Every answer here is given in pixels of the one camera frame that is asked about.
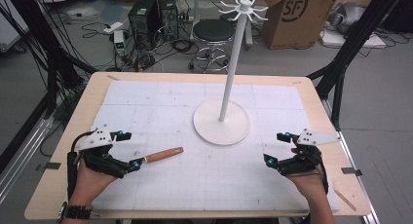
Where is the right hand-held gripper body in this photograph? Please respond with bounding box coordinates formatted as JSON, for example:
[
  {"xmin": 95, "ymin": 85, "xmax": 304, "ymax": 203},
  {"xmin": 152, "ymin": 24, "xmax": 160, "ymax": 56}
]
[{"xmin": 277, "ymin": 129, "xmax": 342, "ymax": 178}]

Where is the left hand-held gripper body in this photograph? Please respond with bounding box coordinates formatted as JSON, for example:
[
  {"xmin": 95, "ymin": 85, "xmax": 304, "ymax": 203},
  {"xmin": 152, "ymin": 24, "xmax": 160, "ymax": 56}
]
[{"xmin": 75, "ymin": 125, "xmax": 130, "ymax": 179}]

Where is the wooden handled tool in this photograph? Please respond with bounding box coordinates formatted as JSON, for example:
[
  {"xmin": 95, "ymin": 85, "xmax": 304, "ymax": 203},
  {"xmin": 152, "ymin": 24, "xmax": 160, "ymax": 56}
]
[{"xmin": 142, "ymin": 146, "xmax": 185, "ymax": 165}]

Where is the person's right hand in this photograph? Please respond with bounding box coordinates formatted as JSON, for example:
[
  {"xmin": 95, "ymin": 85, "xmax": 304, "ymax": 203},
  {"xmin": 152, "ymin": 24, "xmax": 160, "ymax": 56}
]
[{"xmin": 286, "ymin": 169, "xmax": 326, "ymax": 203}]

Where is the person's left hand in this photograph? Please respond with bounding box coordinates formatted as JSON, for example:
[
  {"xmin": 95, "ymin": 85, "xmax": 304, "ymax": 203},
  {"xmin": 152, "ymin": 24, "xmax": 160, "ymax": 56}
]
[{"xmin": 68, "ymin": 158, "xmax": 119, "ymax": 207}]

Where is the black tape strip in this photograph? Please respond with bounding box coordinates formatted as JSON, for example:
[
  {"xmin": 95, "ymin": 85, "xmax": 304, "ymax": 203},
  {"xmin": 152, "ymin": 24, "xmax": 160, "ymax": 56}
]
[
  {"xmin": 35, "ymin": 162, "xmax": 62, "ymax": 171},
  {"xmin": 340, "ymin": 167, "xmax": 363, "ymax": 177}
]

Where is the black wrist watch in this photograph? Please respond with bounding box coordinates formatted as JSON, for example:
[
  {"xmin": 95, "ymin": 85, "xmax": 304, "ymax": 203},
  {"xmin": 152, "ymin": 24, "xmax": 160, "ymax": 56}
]
[{"xmin": 57, "ymin": 202, "xmax": 94, "ymax": 221}]

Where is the thin wooden stick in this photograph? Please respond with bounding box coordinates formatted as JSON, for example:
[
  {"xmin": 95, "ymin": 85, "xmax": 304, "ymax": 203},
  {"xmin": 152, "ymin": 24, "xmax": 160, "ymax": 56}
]
[{"xmin": 333, "ymin": 187, "xmax": 357, "ymax": 212}]

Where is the white hook stand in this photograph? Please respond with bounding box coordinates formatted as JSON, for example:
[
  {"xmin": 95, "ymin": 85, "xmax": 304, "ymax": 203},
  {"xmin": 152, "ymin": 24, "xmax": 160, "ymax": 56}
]
[{"xmin": 192, "ymin": 0, "xmax": 270, "ymax": 147}]

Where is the white grid mat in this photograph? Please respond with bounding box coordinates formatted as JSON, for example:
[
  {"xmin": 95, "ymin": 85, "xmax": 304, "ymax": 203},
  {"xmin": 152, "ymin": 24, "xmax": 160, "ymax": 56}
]
[{"xmin": 92, "ymin": 80, "xmax": 343, "ymax": 212}]

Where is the small white device with display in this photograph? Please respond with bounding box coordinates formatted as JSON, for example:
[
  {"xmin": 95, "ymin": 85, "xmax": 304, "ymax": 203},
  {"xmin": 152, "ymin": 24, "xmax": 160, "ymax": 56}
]
[{"xmin": 112, "ymin": 29, "xmax": 127, "ymax": 56}]

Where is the white power strip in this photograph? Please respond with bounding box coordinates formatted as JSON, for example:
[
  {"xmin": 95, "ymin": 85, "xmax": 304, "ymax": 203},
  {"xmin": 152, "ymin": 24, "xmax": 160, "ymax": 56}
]
[{"xmin": 102, "ymin": 20, "xmax": 125, "ymax": 35}]

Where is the cardboard box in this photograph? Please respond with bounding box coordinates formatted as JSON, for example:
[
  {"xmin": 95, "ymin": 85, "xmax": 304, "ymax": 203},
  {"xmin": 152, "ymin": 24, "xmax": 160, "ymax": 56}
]
[{"xmin": 259, "ymin": 0, "xmax": 339, "ymax": 51}]

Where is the white flat board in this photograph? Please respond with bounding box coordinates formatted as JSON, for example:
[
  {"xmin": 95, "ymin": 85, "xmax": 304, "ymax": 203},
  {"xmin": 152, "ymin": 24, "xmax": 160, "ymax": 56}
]
[{"xmin": 319, "ymin": 28, "xmax": 388, "ymax": 50}]

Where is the large black computer tower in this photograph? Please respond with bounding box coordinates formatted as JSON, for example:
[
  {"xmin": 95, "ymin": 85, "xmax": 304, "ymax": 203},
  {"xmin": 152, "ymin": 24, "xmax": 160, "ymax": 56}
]
[{"xmin": 128, "ymin": 0, "xmax": 161, "ymax": 51}]

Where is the slim black computer tower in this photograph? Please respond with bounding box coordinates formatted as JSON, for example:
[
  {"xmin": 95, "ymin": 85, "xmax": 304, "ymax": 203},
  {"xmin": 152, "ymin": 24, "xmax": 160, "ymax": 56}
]
[{"xmin": 157, "ymin": 0, "xmax": 180, "ymax": 42}]

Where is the black round stool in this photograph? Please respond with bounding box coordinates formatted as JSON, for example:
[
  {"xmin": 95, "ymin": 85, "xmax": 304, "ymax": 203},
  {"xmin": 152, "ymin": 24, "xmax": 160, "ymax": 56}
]
[{"xmin": 187, "ymin": 19, "xmax": 236, "ymax": 74}]

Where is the grey bag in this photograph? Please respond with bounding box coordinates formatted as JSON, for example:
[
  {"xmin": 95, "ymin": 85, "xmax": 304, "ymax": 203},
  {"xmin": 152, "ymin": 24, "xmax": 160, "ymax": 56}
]
[{"xmin": 326, "ymin": 1, "xmax": 367, "ymax": 36}]

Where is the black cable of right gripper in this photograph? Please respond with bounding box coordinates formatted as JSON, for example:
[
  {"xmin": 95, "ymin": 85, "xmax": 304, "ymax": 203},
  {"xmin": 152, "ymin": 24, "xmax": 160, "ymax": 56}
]
[{"xmin": 315, "ymin": 157, "xmax": 330, "ymax": 195}]

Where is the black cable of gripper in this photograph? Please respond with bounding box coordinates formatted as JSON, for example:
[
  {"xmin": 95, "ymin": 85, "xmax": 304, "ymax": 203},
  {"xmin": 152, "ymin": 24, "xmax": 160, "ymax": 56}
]
[
  {"xmin": 66, "ymin": 130, "xmax": 98, "ymax": 201},
  {"xmin": 315, "ymin": 157, "xmax": 330, "ymax": 195}
]

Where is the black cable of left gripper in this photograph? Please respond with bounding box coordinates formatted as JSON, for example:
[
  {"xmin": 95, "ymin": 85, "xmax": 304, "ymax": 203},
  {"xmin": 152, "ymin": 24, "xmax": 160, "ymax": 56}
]
[{"xmin": 66, "ymin": 130, "xmax": 98, "ymax": 201}]

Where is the black metal frame stand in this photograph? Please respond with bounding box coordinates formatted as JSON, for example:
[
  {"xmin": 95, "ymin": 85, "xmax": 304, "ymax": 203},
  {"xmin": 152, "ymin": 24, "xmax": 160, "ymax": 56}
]
[
  {"xmin": 0, "ymin": 0, "xmax": 98, "ymax": 173},
  {"xmin": 306, "ymin": 0, "xmax": 408, "ymax": 132}
]

